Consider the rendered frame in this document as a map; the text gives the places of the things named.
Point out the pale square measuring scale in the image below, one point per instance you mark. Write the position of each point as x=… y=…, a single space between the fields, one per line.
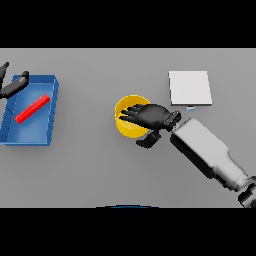
x=190 y=88

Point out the blue tray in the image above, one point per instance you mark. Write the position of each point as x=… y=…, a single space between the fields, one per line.
x=30 y=110

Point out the red beaker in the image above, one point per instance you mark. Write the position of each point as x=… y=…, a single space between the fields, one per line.
x=32 y=108

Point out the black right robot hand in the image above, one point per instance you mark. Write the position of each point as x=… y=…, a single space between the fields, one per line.
x=153 y=115

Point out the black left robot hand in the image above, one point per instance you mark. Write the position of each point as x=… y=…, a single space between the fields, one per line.
x=13 y=87

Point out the yellow bowl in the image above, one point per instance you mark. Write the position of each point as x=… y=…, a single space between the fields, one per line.
x=128 y=126

